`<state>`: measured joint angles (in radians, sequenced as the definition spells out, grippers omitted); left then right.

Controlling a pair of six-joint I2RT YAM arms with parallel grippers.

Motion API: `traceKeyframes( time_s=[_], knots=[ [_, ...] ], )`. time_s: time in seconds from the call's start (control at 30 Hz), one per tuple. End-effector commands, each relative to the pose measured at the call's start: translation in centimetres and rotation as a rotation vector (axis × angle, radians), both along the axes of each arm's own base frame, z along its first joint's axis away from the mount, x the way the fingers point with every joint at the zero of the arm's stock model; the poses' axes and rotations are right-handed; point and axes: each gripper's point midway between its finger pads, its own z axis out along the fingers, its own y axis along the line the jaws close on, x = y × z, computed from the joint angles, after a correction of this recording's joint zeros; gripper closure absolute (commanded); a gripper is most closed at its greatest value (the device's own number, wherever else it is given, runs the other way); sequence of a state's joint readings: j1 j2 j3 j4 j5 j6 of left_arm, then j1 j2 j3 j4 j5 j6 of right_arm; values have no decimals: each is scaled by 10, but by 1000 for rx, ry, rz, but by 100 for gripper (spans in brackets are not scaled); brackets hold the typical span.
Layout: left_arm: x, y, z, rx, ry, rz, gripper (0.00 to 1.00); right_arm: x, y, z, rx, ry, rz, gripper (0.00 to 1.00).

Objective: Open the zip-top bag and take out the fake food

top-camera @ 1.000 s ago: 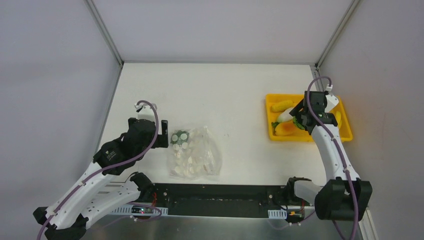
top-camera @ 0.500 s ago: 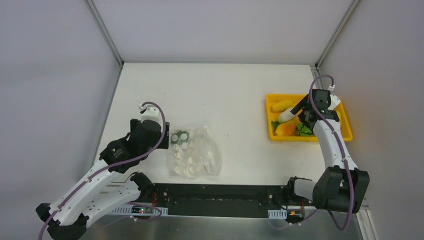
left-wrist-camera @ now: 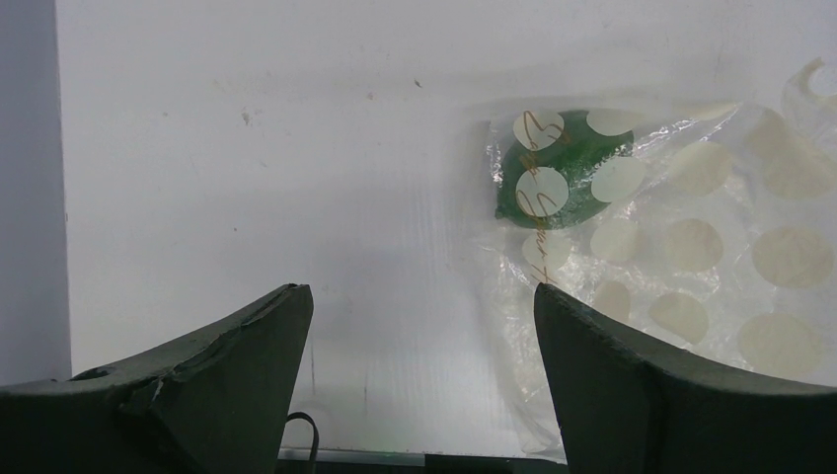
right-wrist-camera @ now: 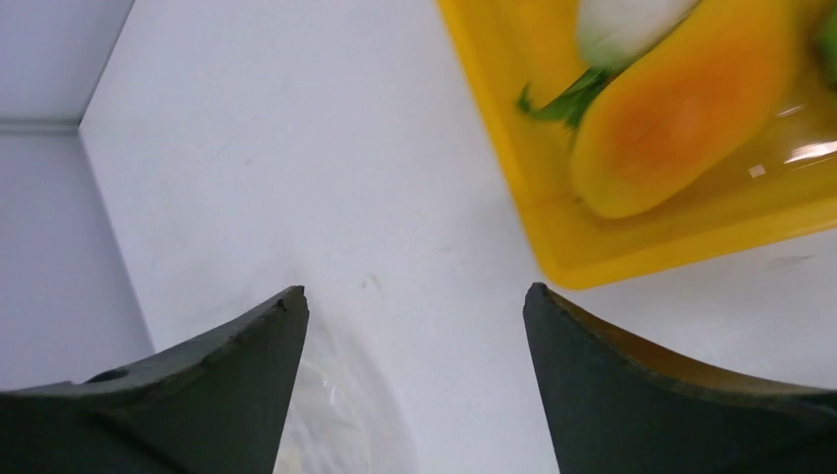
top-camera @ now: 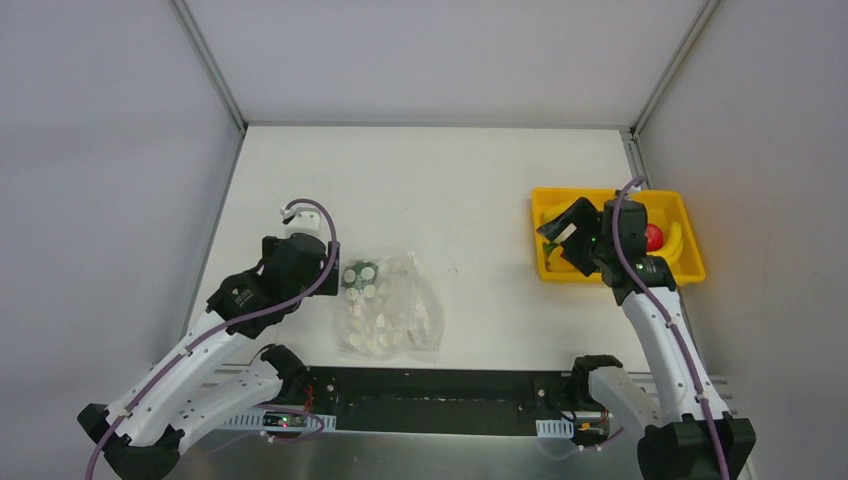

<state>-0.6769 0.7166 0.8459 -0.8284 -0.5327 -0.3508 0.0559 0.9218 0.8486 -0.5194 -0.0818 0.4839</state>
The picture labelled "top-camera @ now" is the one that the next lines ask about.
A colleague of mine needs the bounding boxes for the orange fake food ball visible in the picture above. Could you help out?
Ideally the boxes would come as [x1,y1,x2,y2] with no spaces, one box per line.
[546,246,576,273]

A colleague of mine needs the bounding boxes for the dark green fake avocado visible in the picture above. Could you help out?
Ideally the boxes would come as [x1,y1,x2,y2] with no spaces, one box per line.
[341,260,379,291]

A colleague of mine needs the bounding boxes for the yellow fake banana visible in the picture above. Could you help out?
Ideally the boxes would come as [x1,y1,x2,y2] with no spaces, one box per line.
[653,222,684,265]

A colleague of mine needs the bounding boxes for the clear zip top bag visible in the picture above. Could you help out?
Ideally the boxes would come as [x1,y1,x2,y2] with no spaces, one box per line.
[333,251,446,359]

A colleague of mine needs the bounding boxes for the white fake radish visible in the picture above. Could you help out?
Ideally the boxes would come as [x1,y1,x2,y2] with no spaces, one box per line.
[554,224,576,244]

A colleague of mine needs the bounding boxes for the yellow fake corn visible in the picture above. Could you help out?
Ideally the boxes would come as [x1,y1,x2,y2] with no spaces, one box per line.
[541,203,569,223]

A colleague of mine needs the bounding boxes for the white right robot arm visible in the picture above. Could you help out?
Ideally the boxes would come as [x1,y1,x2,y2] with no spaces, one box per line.
[536,193,756,479]

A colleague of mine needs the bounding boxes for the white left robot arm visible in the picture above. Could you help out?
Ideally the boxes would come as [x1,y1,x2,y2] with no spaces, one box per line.
[77,232,341,479]

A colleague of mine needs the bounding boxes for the yellow plastic tray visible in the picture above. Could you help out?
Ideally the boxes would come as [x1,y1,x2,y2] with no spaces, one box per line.
[530,187,708,287]

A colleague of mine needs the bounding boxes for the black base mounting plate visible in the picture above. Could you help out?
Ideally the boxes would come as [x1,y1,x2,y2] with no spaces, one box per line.
[279,367,615,445]

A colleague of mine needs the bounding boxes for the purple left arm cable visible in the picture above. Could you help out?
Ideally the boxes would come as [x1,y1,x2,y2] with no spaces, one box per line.
[84,198,340,480]

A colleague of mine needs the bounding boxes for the aluminium frame rail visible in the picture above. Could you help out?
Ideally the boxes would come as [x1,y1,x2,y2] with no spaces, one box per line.
[169,1,249,341]

